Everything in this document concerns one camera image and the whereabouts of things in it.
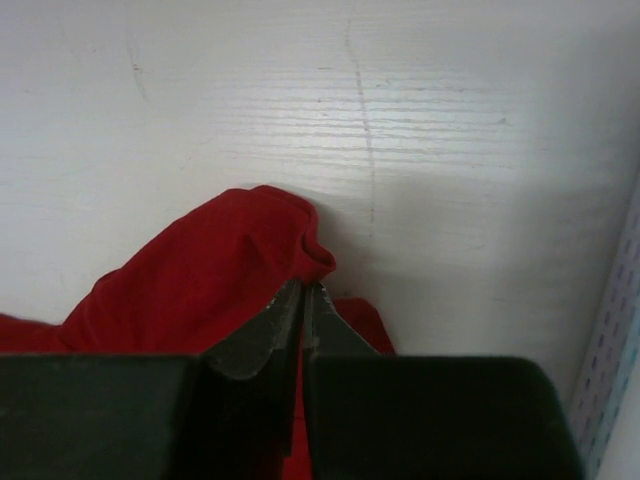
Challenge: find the white plastic laundry basket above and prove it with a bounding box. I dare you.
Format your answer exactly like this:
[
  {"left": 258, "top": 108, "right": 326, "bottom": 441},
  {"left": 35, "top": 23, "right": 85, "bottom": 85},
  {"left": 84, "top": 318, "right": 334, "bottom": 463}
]
[{"left": 569, "top": 188, "right": 639, "bottom": 479}]

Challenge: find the red t shirt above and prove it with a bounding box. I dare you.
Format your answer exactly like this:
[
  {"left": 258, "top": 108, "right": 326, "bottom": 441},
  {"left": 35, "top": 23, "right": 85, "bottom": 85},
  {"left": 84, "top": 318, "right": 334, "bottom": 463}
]
[{"left": 1, "top": 186, "right": 410, "bottom": 479}]

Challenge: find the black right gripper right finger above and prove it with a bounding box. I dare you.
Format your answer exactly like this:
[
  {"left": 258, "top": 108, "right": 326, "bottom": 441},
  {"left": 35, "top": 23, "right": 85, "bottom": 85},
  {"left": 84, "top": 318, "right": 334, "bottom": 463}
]
[{"left": 303, "top": 285, "right": 390, "bottom": 455}]

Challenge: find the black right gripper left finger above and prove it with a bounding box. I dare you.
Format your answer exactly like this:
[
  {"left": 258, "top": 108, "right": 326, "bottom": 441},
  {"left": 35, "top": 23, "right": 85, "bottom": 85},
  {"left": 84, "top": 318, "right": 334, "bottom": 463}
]
[{"left": 203, "top": 279, "right": 303, "bottom": 456}]

